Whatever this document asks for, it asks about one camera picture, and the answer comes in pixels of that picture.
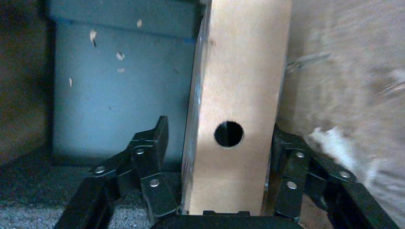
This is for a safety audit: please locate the black foam bottom sheet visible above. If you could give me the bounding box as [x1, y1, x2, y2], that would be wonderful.
[50, 22, 198, 167]

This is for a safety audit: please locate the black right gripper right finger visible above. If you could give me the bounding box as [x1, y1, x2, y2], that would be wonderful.
[270, 125, 401, 229]

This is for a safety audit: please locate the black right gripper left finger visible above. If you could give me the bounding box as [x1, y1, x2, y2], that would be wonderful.
[53, 115, 183, 229]

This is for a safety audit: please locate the large open cardboard carton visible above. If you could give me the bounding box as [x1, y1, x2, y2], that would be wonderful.
[0, 0, 405, 229]

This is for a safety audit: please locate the black foam insert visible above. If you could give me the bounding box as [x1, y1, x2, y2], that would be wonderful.
[0, 151, 184, 229]

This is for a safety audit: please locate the small cardboard box with hole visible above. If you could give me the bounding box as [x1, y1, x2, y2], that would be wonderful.
[181, 0, 293, 216]

